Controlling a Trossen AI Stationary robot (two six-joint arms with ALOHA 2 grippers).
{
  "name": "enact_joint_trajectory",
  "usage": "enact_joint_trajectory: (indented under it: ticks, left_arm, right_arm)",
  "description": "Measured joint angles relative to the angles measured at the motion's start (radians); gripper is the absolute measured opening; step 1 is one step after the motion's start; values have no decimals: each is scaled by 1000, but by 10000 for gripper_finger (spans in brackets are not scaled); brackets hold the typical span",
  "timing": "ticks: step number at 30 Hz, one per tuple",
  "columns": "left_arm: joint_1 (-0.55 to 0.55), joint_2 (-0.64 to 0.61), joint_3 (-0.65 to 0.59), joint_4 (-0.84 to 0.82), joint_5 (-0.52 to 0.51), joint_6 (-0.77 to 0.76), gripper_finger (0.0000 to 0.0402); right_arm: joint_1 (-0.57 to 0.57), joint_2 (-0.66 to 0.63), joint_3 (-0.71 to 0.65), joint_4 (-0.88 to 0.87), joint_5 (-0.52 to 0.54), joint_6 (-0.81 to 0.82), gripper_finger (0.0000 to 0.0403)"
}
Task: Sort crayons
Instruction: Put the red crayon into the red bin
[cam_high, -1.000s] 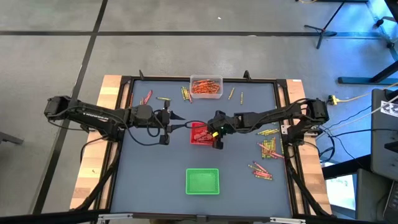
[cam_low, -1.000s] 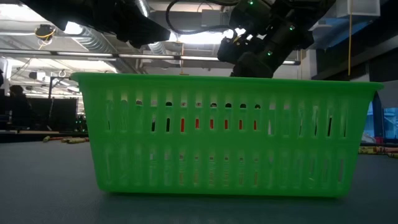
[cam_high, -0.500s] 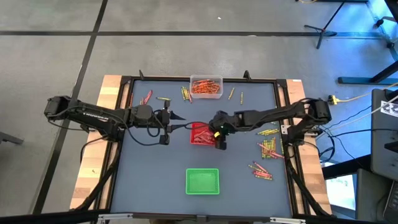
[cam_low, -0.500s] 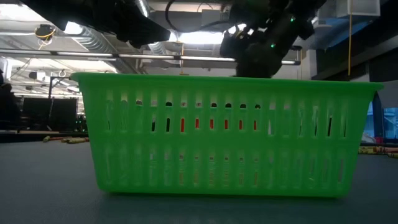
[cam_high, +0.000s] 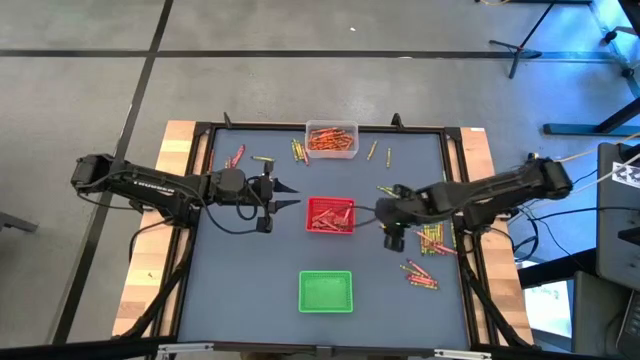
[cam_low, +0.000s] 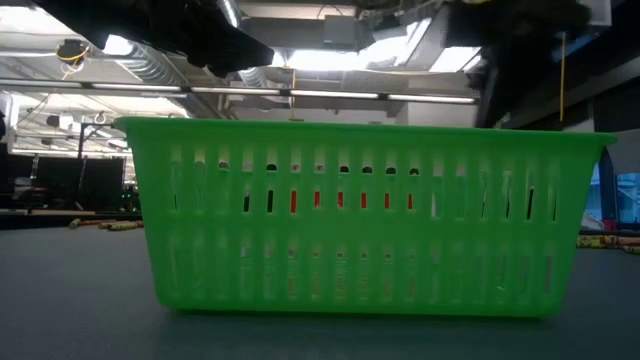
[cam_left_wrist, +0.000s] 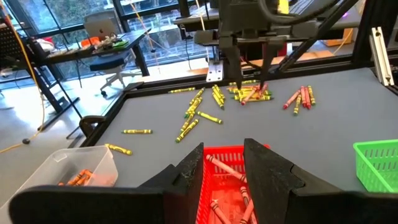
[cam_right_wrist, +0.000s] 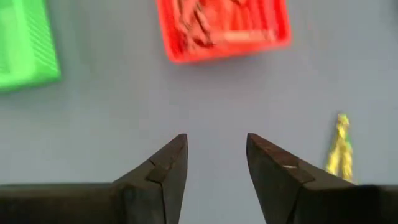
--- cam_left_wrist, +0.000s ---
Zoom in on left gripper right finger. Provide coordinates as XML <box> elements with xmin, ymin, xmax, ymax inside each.
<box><xmin>244</xmin><ymin>138</ymin><xmax>398</xmax><ymax>224</ymax></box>

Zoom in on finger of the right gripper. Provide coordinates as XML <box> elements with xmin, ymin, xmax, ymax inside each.
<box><xmin>259</xmin><ymin>39</ymin><xmax>282</xmax><ymax>90</ymax></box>
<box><xmin>219</xmin><ymin>39</ymin><xmax>244</xmax><ymax>91</ymax></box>

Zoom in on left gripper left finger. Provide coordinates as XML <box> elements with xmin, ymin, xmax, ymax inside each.
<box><xmin>8</xmin><ymin>142</ymin><xmax>205</xmax><ymax>224</ymax></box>

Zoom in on pile of red crayons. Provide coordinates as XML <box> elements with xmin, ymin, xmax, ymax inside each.
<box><xmin>282</xmin><ymin>89</ymin><xmax>302</xmax><ymax>110</ymax></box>

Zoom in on scattered yellow crayons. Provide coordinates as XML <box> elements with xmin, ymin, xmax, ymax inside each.
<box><xmin>80</xmin><ymin>0</ymin><xmax>398</xmax><ymax>147</ymax></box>

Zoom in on yellow gripper tag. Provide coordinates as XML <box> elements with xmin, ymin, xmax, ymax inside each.
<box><xmin>277</xmin><ymin>0</ymin><xmax>290</xmax><ymax>15</ymax></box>

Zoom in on clear plastic bin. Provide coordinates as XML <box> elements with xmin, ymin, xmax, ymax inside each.
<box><xmin>0</xmin><ymin>145</ymin><xmax>119</xmax><ymax>224</ymax></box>

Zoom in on green plastic basket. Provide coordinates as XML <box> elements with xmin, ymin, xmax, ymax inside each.
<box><xmin>353</xmin><ymin>139</ymin><xmax>398</xmax><ymax>194</ymax></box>

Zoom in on orange cardboard box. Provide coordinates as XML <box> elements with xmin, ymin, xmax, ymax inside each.
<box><xmin>323</xmin><ymin>27</ymin><xmax>355</xmax><ymax>47</ymax></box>

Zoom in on black table clamp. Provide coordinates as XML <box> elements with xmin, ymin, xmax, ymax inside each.
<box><xmin>66</xmin><ymin>114</ymin><xmax>107</xmax><ymax>140</ymax></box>

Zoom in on red plastic basket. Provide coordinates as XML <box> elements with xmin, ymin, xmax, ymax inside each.
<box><xmin>195</xmin><ymin>143</ymin><xmax>271</xmax><ymax>224</ymax></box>

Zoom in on office chair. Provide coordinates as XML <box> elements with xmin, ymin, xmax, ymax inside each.
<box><xmin>89</xmin><ymin>51</ymin><xmax>144</xmax><ymax>97</ymax></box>

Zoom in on silver laptop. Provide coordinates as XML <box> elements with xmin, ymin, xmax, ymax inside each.
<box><xmin>83</xmin><ymin>17</ymin><xmax>121</xmax><ymax>40</ymax></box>

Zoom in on black desk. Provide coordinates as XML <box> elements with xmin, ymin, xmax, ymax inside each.
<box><xmin>24</xmin><ymin>28</ymin><xmax>152</xmax><ymax>131</ymax></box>

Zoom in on black perforated panel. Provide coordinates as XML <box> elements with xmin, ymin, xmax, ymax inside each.
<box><xmin>0</xmin><ymin>23</ymin><xmax>27</xmax><ymax>68</ymax></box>

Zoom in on black cable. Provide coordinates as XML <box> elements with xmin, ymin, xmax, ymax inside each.
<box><xmin>257</xmin><ymin>0</ymin><xmax>343</xmax><ymax>26</ymax></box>

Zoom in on silver corner bracket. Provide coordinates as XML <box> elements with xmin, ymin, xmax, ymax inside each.
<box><xmin>369</xmin><ymin>26</ymin><xmax>395</xmax><ymax>87</ymax></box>

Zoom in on black window frame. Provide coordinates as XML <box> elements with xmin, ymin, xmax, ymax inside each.
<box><xmin>4</xmin><ymin>0</ymin><xmax>218</xmax><ymax>38</ymax></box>

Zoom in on yellow floor cable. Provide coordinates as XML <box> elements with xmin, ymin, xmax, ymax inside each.
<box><xmin>0</xmin><ymin>6</ymin><xmax>47</xmax><ymax>154</ymax></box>

